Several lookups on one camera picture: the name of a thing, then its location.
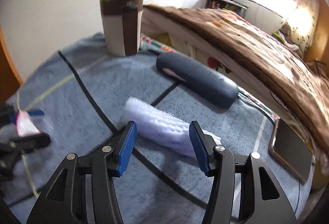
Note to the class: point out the brown patterned bed blanket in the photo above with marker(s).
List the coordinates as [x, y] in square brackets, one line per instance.
[303, 88]

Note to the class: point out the teddy bear plush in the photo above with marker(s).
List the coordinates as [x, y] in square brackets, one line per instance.
[286, 36]

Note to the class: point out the white foam fruit net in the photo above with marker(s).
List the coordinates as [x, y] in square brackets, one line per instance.
[159, 126]

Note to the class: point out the smartphone in brown case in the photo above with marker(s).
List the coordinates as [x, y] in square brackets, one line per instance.
[290, 151]

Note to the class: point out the floral window curtain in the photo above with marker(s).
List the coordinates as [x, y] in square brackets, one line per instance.
[303, 23]

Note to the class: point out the cluttered white desk shelf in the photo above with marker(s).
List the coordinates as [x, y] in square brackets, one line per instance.
[229, 5]

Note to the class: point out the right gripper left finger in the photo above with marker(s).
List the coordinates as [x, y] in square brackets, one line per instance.
[63, 200]

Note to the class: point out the clear plastic wrapper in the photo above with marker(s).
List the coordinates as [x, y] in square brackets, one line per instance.
[27, 125]

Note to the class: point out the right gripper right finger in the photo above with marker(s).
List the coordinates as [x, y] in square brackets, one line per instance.
[262, 199]

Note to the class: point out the brown and cream thermos mug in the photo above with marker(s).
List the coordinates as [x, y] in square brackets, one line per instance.
[121, 21]

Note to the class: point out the dark blue glasses case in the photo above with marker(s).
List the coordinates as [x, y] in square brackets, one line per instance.
[211, 85]

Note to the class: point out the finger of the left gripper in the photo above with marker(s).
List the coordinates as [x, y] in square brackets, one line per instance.
[30, 143]
[32, 113]

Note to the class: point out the wooden wardrobe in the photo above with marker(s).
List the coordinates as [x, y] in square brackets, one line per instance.
[319, 48]

